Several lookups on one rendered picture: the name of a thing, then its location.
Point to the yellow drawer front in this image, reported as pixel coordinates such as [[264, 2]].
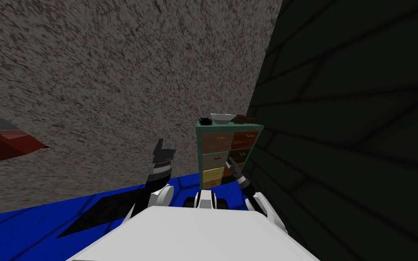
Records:
[[212, 174]]

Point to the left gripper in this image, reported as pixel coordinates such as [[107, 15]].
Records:
[[163, 156]]

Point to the small black object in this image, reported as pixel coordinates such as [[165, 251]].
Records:
[[205, 121]]

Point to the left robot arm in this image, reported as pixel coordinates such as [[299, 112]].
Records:
[[158, 188]]

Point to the green drawer cabinet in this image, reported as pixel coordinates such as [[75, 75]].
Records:
[[199, 159]]

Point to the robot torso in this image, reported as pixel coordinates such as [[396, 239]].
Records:
[[198, 235]]

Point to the tan drawer front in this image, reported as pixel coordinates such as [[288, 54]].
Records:
[[216, 142]]

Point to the dark drawer front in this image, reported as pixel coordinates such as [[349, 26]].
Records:
[[241, 155]]

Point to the brown drawer front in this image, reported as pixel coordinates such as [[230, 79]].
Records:
[[245, 140]]

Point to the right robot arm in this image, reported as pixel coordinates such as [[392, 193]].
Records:
[[259, 203]]

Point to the orange drawer front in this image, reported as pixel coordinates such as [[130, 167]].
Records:
[[227, 172]]

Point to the brown bottle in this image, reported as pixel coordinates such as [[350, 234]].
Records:
[[246, 119]]

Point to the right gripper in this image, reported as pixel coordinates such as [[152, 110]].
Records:
[[238, 172]]

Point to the white bowl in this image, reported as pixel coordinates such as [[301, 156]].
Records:
[[222, 118]]

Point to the grey-green drawer front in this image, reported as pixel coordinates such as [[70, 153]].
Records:
[[214, 161]]

